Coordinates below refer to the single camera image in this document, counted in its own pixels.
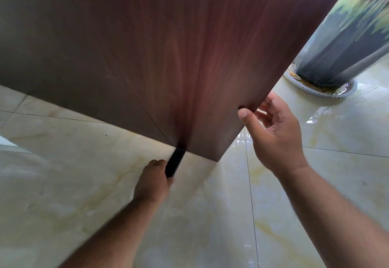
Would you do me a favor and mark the person's right forearm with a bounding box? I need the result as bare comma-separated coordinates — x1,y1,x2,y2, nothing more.
274,163,389,268

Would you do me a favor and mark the black tool handle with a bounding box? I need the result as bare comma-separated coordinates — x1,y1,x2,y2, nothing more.
165,147,186,179

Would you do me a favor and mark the person's left forearm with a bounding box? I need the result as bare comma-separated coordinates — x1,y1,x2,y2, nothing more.
59,196,171,268

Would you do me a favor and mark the brown wooden cabinet door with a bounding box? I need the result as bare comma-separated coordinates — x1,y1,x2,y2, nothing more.
58,0,358,163

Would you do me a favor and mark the white pillar base ring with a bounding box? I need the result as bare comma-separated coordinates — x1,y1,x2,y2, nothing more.
283,63,360,98

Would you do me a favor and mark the person's left hand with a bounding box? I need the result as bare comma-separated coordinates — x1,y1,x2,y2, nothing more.
133,159,176,205

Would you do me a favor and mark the person's right hand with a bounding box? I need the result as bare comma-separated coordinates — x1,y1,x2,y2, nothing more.
238,91,309,181

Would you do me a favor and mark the shiny steel pillar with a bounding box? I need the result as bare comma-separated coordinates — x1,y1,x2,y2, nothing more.
294,0,389,89

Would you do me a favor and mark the brown wooden cabinet panel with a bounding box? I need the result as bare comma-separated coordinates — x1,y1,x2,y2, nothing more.
0,0,177,147

